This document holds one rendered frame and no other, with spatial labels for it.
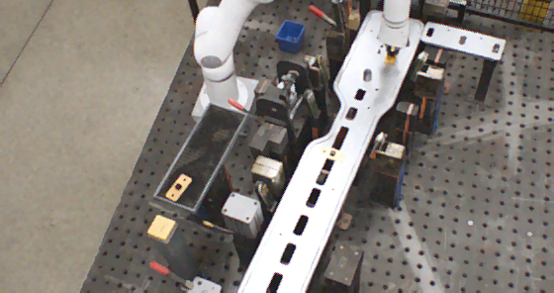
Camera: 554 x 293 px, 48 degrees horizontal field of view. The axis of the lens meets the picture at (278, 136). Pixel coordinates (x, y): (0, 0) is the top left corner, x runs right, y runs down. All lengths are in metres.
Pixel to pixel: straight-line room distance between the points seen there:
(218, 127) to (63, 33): 2.31
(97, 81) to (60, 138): 0.41
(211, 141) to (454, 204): 0.93
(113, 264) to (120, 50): 1.84
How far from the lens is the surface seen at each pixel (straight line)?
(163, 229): 1.85
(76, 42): 4.08
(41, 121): 3.78
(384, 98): 2.21
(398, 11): 2.11
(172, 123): 2.62
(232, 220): 1.90
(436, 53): 2.38
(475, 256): 2.29
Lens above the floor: 2.78
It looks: 56 degrees down
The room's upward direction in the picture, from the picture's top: 9 degrees counter-clockwise
